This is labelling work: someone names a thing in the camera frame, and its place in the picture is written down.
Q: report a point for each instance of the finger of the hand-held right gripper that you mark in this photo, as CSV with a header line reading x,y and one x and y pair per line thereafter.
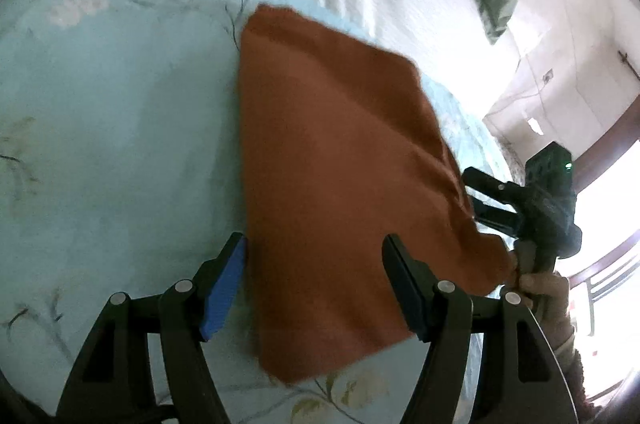
x,y
497,218
492,189

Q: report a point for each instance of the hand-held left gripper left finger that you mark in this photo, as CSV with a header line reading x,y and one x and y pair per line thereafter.
x,y
225,294

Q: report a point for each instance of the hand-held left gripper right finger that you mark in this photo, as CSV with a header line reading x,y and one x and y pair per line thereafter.
x,y
412,304

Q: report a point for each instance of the brown knit sweater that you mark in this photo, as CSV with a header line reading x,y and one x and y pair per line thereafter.
x,y
340,153

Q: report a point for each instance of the person's right forearm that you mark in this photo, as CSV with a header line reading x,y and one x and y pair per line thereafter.
x,y
565,344

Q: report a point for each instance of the person's right hand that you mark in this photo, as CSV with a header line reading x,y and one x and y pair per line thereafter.
x,y
547,291

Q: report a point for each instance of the brown window railing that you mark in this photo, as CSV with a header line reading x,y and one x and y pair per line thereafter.
x,y
600,276

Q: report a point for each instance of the light blue floral bedsheet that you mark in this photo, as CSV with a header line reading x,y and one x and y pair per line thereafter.
x,y
125,128

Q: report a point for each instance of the white wall outlet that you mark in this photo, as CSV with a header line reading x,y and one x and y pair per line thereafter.
x,y
548,76

